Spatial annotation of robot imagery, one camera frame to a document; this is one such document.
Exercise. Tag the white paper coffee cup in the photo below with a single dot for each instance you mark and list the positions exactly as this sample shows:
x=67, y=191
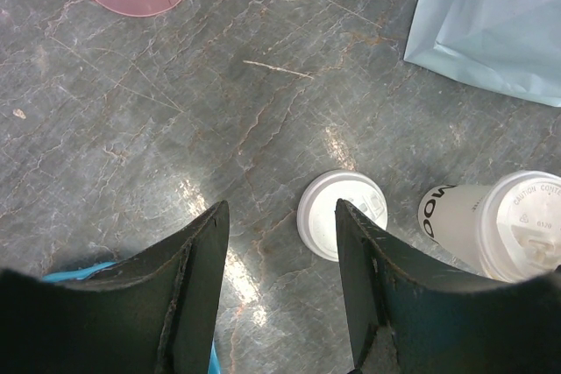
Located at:
x=447, y=215

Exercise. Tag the blue white paper bag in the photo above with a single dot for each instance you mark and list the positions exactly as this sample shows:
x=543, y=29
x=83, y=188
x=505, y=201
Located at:
x=511, y=47

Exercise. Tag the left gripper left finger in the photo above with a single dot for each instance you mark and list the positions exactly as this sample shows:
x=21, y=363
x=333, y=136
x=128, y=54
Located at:
x=152, y=313

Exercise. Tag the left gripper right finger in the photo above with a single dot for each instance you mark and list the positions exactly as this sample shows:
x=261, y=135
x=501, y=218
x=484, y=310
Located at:
x=410, y=313

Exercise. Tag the white plastic cup lid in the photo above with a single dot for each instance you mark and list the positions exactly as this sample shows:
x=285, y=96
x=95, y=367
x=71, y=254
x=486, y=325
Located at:
x=316, y=221

